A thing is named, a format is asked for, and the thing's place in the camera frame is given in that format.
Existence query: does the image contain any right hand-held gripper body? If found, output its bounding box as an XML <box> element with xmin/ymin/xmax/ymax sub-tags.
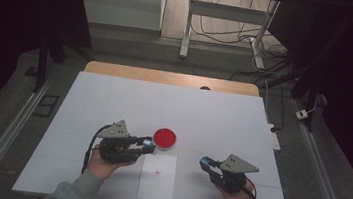
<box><xmin>208</xmin><ymin>151</ymin><xmax>263</xmax><ymax>197</ymax></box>

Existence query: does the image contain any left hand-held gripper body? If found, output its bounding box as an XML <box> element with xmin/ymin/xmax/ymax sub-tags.
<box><xmin>94</xmin><ymin>117</ymin><xmax>146</xmax><ymax>168</ymax></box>

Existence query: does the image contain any blue stamp cap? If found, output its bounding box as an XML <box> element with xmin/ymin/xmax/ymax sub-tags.
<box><xmin>199</xmin><ymin>156</ymin><xmax>214</xmax><ymax>168</ymax></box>

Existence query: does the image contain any round red ink pad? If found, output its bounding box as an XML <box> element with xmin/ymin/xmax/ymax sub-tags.
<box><xmin>152</xmin><ymin>126</ymin><xmax>179</xmax><ymax>153</ymax></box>

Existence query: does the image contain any white paper sheet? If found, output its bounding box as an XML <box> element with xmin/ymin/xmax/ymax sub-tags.
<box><xmin>136</xmin><ymin>151</ymin><xmax>179</xmax><ymax>199</ymax></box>

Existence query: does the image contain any person's left hand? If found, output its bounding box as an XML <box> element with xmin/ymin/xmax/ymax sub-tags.
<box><xmin>85</xmin><ymin>151</ymin><xmax>140</xmax><ymax>186</ymax></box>

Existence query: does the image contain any large white board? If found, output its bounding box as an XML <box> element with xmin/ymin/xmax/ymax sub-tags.
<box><xmin>12</xmin><ymin>64</ymin><xmax>305</xmax><ymax>199</ymax></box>

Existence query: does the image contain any white power strip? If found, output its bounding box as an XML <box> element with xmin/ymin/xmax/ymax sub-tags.
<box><xmin>263</xmin><ymin>123</ymin><xmax>284</xmax><ymax>152</ymax></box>

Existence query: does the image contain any small white plug adapter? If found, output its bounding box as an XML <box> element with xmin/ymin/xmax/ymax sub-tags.
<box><xmin>295</xmin><ymin>108</ymin><xmax>310</xmax><ymax>122</ymax></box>

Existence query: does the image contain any dark curtain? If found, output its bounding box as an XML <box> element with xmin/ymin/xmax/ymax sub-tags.
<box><xmin>0</xmin><ymin>0</ymin><xmax>98</xmax><ymax>152</ymax></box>
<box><xmin>248</xmin><ymin>0</ymin><xmax>353</xmax><ymax>199</ymax></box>

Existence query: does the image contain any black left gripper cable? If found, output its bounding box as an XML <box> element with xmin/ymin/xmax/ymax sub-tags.
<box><xmin>80</xmin><ymin>121</ymin><xmax>114</xmax><ymax>177</ymax></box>

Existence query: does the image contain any aluminium floor rail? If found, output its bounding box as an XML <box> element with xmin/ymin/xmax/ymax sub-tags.
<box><xmin>282</xmin><ymin>98</ymin><xmax>353</xmax><ymax>199</ymax></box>
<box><xmin>0</xmin><ymin>58</ymin><xmax>60</xmax><ymax>199</ymax></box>

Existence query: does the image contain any tangle of floor cables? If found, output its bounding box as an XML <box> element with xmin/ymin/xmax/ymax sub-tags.
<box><xmin>180</xmin><ymin>0</ymin><xmax>310</xmax><ymax>134</ymax></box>

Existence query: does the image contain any white desk frame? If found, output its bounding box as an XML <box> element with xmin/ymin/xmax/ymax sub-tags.
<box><xmin>178</xmin><ymin>0</ymin><xmax>281</xmax><ymax>71</ymax></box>

